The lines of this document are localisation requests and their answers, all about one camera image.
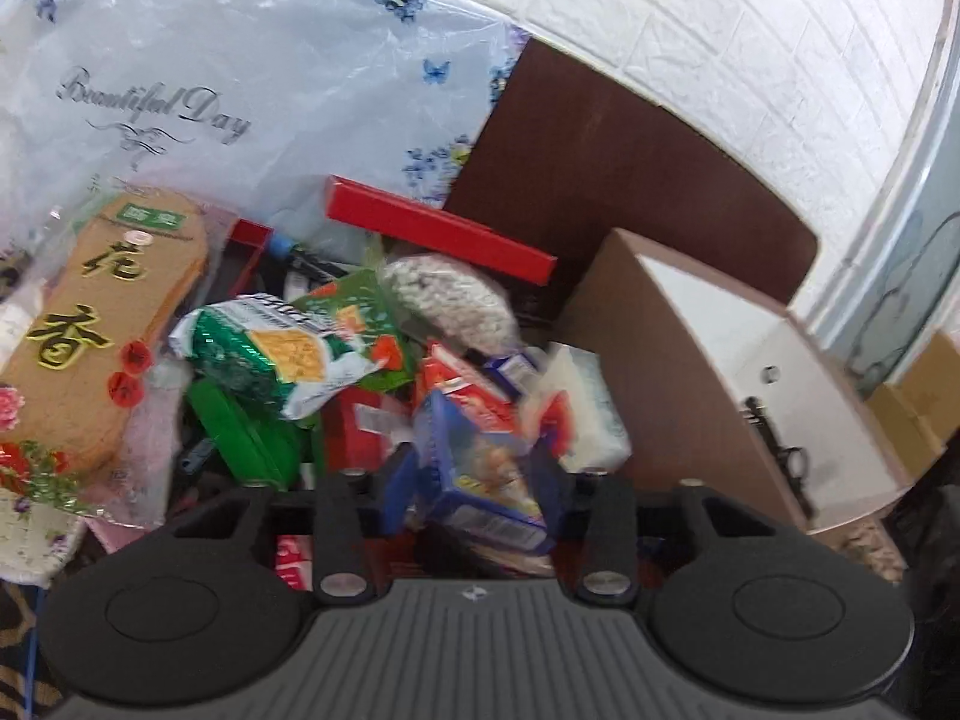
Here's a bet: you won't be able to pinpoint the brown insoles pack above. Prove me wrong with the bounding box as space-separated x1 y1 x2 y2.
0 191 212 482

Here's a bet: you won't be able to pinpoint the plain cardboard box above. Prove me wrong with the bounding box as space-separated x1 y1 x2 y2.
862 330 960 470

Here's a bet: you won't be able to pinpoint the green biscuit packet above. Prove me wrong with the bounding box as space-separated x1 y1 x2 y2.
168 292 388 422

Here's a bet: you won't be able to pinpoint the blue snack box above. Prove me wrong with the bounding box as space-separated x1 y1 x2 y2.
411 390 557 557

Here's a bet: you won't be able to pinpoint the bag of white beans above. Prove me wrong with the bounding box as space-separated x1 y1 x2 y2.
378 253 523 358

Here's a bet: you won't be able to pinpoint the floral clear plastic bag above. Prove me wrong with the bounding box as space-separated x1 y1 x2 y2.
0 0 530 301

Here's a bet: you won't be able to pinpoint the green plastic case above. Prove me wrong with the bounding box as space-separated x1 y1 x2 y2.
186 379 305 490

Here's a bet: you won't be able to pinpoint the red white box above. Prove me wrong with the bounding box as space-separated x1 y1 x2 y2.
411 343 526 428

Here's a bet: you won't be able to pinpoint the brown wooden board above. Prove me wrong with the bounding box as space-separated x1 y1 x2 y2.
442 37 820 316

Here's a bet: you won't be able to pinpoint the small blue white packet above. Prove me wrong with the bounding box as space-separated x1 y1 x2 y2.
484 349 550 400

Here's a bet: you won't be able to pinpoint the white soft packet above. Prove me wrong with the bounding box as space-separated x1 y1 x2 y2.
521 343 633 475

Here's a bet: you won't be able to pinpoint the red white packet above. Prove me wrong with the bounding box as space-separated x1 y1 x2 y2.
274 535 317 594

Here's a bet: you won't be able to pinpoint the blue cable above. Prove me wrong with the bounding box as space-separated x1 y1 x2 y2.
22 585 43 720

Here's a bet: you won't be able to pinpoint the small dark red box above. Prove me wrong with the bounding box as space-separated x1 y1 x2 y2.
224 220 273 295

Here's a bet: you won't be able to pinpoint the white floral cloth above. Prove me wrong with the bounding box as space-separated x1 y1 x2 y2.
0 386 92 588

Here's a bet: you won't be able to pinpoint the pink sheet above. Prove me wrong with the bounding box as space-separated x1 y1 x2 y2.
82 514 160 553

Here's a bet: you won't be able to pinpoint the black scissors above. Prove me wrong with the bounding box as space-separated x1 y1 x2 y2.
739 394 816 523

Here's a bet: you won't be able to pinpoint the red basket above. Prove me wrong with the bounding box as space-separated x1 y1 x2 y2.
325 175 560 287

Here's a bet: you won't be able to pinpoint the red carton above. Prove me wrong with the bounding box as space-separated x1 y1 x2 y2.
322 390 410 475

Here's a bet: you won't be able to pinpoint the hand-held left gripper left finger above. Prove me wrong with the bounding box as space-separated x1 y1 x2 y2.
172 442 419 608

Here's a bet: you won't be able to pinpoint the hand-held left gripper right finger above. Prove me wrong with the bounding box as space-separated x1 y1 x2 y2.
529 438 775 608

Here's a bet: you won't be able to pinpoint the green orange snack packet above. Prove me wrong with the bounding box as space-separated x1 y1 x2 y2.
291 270 415 392

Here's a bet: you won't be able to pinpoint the black patterned beige mat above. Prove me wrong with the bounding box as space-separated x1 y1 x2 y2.
0 514 912 720

